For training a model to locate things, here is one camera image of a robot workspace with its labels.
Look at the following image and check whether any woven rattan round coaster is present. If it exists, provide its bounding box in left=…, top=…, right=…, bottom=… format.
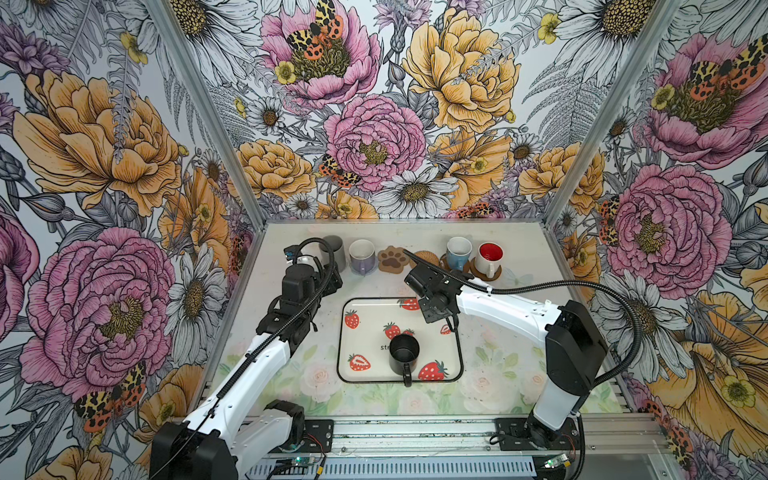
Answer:
left=414, top=250, right=441, bottom=267

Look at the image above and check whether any grey mug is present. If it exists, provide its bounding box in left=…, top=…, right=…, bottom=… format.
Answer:
left=319, top=235, right=347, bottom=272

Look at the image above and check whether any cork paw print coaster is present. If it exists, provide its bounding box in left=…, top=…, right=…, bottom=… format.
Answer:
left=377, top=246, right=410, bottom=275

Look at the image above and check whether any scratched brown wooden round coaster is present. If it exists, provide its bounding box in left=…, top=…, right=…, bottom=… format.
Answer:
left=440, top=254, right=474, bottom=278

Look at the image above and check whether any light blue mug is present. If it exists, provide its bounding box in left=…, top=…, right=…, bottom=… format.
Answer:
left=445, top=236, right=473, bottom=271

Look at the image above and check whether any white mug purple handle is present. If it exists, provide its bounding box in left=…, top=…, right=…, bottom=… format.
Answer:
left=348, top=239, right=377, bottom=276

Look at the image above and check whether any plain brown wooden round coaster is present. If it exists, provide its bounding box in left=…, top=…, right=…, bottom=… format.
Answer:
left=469, top=258, right=503, bottom=282

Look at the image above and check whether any black mug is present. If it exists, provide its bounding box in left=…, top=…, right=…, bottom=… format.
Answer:
left=389, top=334, right=420, bottom=388

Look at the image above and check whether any red inside white mug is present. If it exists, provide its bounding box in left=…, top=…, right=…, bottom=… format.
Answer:
left=475, top=242, right=504, bottom=279

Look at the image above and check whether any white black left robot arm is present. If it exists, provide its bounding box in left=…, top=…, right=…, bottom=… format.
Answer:
left=149, top=237, right=343, bottom=479

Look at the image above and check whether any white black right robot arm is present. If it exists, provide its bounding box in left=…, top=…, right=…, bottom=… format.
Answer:
left=404, top=250, right=608, bottom=449

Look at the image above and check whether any white strawberry serving tray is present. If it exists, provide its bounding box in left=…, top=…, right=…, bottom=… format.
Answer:
left=337, top=297, right=464, bottom=384

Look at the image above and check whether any green circuit board left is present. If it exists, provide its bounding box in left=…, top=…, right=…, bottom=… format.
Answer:
left=274, top=456, right=323, bottom=470

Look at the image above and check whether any green circuit board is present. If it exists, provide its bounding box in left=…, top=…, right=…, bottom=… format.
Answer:
left=543, top=453, right=571, bottom=469
left=274, top=456, right=323, bottom=470

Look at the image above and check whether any green circuit board right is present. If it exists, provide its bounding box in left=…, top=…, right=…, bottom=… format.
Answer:
left=543, top=453, right=571, bottom=469

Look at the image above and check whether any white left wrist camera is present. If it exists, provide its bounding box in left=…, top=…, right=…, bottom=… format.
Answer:
left=283, top=245, right=319, bottom=272

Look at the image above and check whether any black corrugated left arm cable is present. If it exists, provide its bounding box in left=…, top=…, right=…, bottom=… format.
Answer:
left=149, top=237, right=337, bottom=480

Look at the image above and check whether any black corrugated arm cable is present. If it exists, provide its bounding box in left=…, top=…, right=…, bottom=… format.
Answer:
left=149, top=237, right=337, bottom=480
left=407, top=250, right=643, bottom=480

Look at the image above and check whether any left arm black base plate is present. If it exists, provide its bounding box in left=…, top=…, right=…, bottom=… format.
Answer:
left=270, top=419, right=335, bottom=454

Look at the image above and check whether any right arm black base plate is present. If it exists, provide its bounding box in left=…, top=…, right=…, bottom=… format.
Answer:
left=494, top=415, right=583, bottom=451

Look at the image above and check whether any aluminium frame corner post right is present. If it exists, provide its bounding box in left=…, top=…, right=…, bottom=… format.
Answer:
left=543, top=1, right=683, bottom=228

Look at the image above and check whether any aluminium frame corner post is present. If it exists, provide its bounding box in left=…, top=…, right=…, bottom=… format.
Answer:
left=140, top=0, right=268, bottom=232
left=543, top=1, right=683, bottom=228

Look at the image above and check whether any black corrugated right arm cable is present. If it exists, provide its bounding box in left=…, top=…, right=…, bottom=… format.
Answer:
left=407, top=250, right=643, bottom=480

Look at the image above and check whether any aluminium front rail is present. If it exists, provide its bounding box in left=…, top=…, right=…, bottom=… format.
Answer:
left=304, top=413, right=671, bottom=458

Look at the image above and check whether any aluminium frame corner post left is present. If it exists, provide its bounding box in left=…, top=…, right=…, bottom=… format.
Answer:
left=140, top=0, right=268, bottom=232

